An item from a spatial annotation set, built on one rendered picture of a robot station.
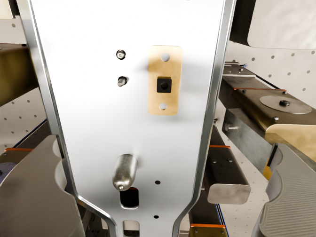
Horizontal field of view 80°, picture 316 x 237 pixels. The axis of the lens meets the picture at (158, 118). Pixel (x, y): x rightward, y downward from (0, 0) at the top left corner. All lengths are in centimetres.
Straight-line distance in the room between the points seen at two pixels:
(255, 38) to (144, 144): 19
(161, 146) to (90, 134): 10
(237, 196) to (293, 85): 39
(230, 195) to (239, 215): 57
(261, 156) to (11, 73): 30
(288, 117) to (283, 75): 38
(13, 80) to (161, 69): 18
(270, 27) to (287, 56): 35
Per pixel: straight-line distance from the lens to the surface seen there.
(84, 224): 49
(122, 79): 23
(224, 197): 37
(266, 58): 60
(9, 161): 40
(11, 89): 29
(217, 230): 55
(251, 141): 24
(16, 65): 30
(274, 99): 31
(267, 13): 27
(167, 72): 23
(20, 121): 75
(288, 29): 28
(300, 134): 26
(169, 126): 26
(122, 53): 22
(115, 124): 26
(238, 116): 26
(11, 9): 27
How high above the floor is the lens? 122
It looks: 63 degrees down
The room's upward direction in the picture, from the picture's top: 177 degrees counter-clockwise
